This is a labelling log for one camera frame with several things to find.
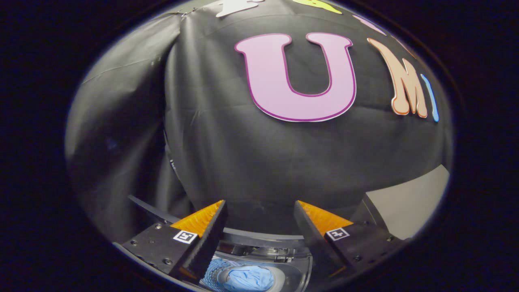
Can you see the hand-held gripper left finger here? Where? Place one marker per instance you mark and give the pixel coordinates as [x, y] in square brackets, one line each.
[209, 239]

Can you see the grey cabinet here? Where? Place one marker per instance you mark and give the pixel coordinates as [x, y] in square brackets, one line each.
[409, 202]

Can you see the black backdrop cloth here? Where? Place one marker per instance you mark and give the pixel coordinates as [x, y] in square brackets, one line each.
[227, 154]

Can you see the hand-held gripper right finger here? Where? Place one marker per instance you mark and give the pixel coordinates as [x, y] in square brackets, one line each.
[312, 239]

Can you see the black washing machine lid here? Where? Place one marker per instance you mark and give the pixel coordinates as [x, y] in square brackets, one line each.
[263, 239]

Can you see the light blue shirt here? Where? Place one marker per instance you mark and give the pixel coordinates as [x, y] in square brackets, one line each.
[247, 280]

